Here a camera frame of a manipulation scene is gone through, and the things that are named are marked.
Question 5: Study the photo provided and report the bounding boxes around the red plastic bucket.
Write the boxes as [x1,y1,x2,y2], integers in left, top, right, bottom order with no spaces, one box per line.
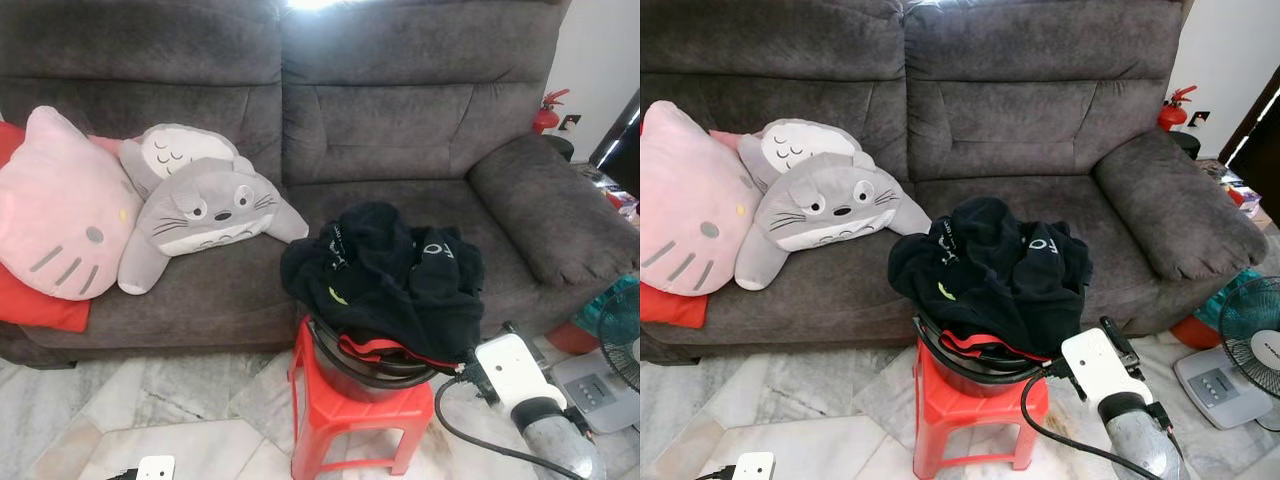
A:
[545,320,603,357]
[1170,315,1223,351]

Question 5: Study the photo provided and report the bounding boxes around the red plastic stool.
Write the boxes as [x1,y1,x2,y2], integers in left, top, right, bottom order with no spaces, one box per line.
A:
[912,335,1051,480]
[287,318,437,480]

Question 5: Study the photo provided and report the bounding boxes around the dark door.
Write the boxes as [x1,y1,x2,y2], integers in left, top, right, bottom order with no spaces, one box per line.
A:
[1220,85,1280,226]
[598,88,641,198]

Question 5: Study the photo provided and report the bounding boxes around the pink cat face pillow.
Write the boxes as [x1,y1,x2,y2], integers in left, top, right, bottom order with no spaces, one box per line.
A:
[640,100,765,298]
[0,105,145,302]

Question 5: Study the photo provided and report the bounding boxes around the dark grey-brown sofa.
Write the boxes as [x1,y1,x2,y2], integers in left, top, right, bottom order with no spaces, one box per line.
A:
[640,0,1271,366]
[0,0,641,371]

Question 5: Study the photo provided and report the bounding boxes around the black plastic basket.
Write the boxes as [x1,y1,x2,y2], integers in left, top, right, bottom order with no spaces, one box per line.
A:
[911,310,1051,399]
[303,313,448,405]

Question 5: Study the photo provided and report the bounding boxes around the red plastic hanger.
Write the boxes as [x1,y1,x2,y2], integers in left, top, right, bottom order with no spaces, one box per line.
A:
[940,328,1053,366]
[337,334,459,371]

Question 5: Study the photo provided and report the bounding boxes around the grey closed-eyed plush toy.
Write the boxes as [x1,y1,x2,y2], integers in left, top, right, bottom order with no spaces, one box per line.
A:
[118,123,257,201]
[740,118,877,196]

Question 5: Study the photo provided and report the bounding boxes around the teal standing fan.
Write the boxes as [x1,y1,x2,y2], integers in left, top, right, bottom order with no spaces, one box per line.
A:
[550,274,641,437]
[1173,275,1280,433]

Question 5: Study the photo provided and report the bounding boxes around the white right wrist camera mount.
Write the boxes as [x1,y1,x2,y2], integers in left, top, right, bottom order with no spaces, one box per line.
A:
[1059,327,1144,407]
[474,333,557,412]

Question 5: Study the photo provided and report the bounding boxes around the grey open-eyed plush toy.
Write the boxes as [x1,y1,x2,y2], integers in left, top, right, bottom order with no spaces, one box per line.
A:
[733,152,933,292]
[117,156,311,297]

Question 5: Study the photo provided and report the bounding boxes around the red fire extinguisher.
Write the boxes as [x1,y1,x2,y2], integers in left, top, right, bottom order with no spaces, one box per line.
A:
[531,88,572,137]
[1158,85,1198,133]

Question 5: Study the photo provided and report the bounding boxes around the black printed clothes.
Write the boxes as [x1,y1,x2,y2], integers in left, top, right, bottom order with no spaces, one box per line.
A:
[279,200,487,365]
[887,196,1094,359]

